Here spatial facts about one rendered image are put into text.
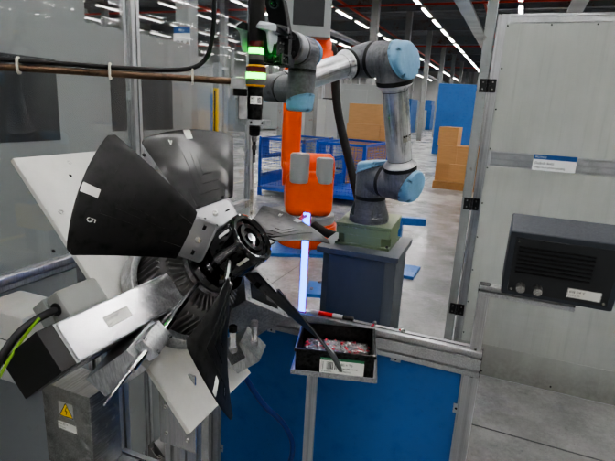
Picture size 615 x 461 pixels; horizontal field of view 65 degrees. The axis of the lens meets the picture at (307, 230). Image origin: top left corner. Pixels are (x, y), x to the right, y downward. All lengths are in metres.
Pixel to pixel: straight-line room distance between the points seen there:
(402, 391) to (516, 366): 1.59
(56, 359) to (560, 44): 2.53
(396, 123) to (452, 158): 8.68
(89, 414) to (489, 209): 2.20
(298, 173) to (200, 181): 3.78
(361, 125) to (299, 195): 4.39
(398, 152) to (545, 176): 1.28
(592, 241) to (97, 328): 1.09
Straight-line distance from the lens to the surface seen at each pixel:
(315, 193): 5.01
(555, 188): 2.81
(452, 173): 10.32
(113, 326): 0.94
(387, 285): 1.79
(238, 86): 1.10
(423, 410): 1.61
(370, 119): 9.18
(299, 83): 1.32
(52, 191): 1.20
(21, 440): 1.82
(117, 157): 0.94
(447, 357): 1.49
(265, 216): 1.34
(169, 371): 1.12
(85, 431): 1.32
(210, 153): 1.21
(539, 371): 3.12
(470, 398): 1.54
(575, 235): 1.33
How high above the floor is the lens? 1.50
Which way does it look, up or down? 14 degrees down
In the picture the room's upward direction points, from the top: 3 degrees clockwise
